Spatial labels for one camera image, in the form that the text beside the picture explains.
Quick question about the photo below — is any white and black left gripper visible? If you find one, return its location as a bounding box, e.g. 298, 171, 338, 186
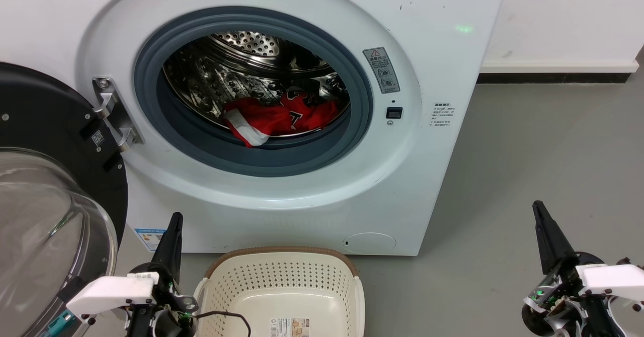
65, 213, 200, 337

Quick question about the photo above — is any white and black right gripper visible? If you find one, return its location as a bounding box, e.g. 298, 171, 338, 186
522, 201, 644, 337

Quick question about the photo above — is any thin black left gripper cable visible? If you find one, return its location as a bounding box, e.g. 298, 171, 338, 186
195, 310, 252, 337

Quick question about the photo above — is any silver metal door hinge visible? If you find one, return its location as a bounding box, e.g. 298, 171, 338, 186
92, 77, 145, 152

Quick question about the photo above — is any stainless steel washing machine drum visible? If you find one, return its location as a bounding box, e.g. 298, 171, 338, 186
162, 31, 351, 138

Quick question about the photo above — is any grey rubber door gasket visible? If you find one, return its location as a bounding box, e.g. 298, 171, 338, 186
133, 6, 374, 178

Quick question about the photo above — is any grey warning sticker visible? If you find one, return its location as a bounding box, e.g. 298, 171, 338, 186
363, 47, 401, 95

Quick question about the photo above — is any white and black wall baseboard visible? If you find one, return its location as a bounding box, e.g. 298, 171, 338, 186
476, 59, 639, 85

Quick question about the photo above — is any black washer door with glass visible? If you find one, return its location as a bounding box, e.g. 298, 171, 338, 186
0, 62, 129, 337

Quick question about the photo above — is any small text label sticker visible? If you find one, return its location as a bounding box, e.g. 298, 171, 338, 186
429, 102, 456, 128

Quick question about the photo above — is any blue and white energy sticker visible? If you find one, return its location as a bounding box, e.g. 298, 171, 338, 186
134, 228, 167, 252

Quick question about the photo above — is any round white filter cover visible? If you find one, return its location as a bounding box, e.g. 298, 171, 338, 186
343, 232, 397, 255

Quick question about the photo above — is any printed product label sticker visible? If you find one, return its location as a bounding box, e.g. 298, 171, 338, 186
269, 317, 311, 337

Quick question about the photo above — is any cream plastic laundry basket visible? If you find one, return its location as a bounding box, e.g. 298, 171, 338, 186
193, 246, 366, 337

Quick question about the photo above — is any red and white garment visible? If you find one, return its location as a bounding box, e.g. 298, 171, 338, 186
223, 87, 339, 148

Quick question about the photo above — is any white front-load washing machine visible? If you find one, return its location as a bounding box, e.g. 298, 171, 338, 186
0, 0, 509, 257

